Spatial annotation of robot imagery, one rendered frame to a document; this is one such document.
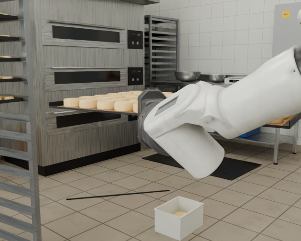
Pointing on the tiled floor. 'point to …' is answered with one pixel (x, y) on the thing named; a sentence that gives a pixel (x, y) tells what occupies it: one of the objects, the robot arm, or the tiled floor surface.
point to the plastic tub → (178, 217)
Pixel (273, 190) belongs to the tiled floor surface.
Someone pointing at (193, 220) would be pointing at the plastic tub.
